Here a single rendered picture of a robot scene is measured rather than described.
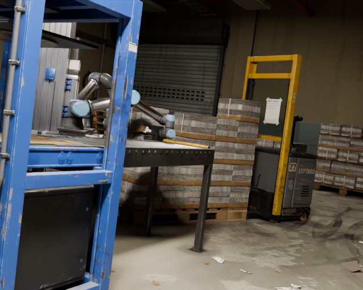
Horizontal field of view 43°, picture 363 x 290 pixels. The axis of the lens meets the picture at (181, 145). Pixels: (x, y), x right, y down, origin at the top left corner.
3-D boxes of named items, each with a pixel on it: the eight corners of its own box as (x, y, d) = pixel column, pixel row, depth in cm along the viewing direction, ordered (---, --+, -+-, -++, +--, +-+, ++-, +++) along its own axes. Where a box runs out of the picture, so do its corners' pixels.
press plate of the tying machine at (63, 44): (26, 49, 264) (27, 44, 264) (98, 52, 235) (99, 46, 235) (-68, 26, 217) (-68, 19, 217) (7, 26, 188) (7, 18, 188)
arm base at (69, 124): (62, 128, 357) (64, 115, 357) (65, 127, 372) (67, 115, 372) (82, 130, 359) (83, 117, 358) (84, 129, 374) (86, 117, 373)
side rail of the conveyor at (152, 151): (207, 163, 361) (209, 148, 361) (213, 164, 358) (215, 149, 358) (88, 167, 247) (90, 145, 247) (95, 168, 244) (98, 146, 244)
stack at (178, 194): (111, 215, 444) (121, 129, 439) (203, 212, 515) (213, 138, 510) (132, 225, 413) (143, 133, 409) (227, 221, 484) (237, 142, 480)
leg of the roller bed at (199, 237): (196, 248, 365) (207, 163, 361) (202, 250, 362) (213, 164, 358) (192, 250, 360) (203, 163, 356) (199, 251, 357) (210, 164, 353)
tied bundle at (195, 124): (169, 134, 474) (172, 112, 473) (192, 137, 492) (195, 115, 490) (192, 138, 444) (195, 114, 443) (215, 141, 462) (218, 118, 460)
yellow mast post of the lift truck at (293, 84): (269, 213, 509) (290, 54, 500) (274, 213, 514) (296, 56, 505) (275, 215, 502) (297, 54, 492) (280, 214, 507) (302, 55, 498)
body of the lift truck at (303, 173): (237, 208, 568) (245, 144, 564) (267, 208, 601) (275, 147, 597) (280, 222, 513) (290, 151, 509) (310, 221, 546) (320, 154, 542)
